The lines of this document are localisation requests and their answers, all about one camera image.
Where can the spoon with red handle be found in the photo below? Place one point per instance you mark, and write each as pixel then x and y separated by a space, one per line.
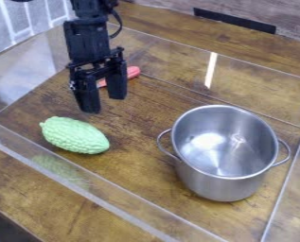
pixel 130 72

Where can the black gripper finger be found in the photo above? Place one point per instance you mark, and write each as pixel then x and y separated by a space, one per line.
pixel 86 93
pixel 117 80

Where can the silver metal pot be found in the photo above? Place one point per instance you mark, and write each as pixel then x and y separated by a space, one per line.
pixel 224 149

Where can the green bumpy bitter gourd toy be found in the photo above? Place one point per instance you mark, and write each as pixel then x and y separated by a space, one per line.
pixel 74 135

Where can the black strip on wall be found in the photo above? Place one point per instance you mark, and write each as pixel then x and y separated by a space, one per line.
pixel 236 21

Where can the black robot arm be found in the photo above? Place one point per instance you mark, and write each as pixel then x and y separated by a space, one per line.
pixel 95 9

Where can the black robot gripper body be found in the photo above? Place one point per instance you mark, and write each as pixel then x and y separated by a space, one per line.
pixel 91 56

